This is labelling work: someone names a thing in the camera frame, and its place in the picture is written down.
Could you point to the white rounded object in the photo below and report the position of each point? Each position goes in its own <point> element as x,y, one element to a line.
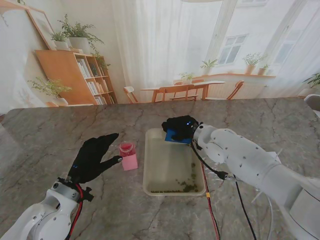
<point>313,102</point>

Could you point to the scattered green beans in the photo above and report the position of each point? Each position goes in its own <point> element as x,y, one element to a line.
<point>188,186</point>

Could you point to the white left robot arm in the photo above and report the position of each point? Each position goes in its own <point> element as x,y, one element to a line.
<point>40,217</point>

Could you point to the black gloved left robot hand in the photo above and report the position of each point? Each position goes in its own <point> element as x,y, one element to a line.
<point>91,161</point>

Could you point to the printed room scene backdrop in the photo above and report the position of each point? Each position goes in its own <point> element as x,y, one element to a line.
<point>160,50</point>

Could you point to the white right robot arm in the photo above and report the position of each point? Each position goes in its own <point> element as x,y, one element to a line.
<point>250,162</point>

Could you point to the white baking tray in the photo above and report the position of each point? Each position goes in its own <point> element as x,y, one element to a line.
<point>170,160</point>

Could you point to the pink square bottle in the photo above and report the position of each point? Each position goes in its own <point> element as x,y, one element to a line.
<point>130,162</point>

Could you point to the blue plastic scraper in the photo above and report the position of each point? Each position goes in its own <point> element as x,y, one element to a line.
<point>168,136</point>

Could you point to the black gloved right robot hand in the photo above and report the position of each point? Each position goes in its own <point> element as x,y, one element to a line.
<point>181,126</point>

